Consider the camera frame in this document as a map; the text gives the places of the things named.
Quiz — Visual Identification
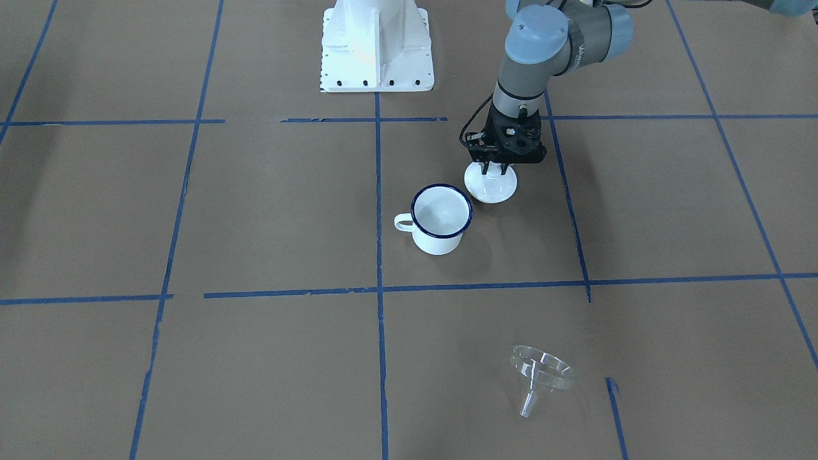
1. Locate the brown paper table cover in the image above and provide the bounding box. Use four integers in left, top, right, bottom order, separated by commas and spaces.
2, 1, 816, 459

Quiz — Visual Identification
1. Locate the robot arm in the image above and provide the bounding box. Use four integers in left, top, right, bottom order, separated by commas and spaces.
459, 1, 640, 175

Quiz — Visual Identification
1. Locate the white enamel cup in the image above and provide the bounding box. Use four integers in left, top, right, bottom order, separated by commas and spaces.
394, 183, 474, 256

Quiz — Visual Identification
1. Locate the clear plastic funnel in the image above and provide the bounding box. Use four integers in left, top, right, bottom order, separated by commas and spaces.
509, 344, 576, 417

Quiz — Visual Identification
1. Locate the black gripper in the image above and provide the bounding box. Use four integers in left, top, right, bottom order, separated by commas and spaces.
479, 99, 544, 176

